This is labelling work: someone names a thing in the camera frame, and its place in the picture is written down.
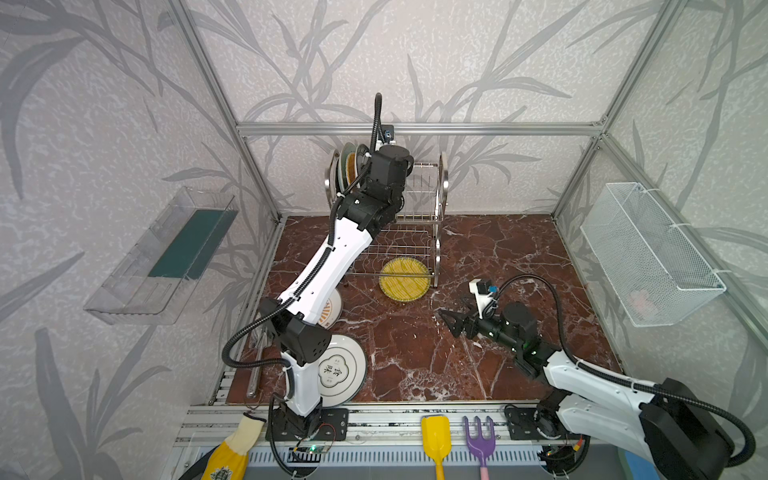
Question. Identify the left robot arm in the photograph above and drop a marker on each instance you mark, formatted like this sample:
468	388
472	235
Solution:
357	216

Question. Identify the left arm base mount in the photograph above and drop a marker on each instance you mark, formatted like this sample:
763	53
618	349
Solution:
326	424

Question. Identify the orange sunburst plate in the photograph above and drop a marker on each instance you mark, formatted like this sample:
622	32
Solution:
332	310

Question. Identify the yellow banana toy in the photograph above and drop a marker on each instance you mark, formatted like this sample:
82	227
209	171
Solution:
229	460

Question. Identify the yellow green woven plate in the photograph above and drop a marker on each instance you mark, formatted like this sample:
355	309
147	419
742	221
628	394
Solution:
405	279

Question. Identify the purple toy fork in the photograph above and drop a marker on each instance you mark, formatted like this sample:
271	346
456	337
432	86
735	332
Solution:
482	445

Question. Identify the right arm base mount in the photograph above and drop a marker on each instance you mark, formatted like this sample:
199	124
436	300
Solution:
523	424

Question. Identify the yellow toy shovel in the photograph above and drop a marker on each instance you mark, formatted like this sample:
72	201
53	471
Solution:
436	440

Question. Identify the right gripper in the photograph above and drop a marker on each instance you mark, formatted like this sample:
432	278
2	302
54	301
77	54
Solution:
472	323

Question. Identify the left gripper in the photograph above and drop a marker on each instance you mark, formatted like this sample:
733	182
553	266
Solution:
365	166

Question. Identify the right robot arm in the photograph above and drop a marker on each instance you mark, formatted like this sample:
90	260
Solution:
664	423

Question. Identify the green rim white plate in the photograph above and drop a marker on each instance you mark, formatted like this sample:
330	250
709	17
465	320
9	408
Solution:
361	158

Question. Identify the orange woven plate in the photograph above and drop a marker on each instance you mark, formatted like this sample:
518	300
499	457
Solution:
351	168

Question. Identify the steel dish rack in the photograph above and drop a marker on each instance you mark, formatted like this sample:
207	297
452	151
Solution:
416	231

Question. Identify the white plate black emblem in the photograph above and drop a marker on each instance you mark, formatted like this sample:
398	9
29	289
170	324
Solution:
342	371

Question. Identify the clear plastic wall shelf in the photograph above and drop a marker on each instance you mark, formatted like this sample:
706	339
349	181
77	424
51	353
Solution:
159	274

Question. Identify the light green flower plate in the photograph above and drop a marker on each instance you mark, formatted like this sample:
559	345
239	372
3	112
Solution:
346	150

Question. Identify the white wire mesh basket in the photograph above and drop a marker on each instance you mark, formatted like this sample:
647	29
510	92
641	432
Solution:
658	275

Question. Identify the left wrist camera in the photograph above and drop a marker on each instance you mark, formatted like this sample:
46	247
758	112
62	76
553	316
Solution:
389	133

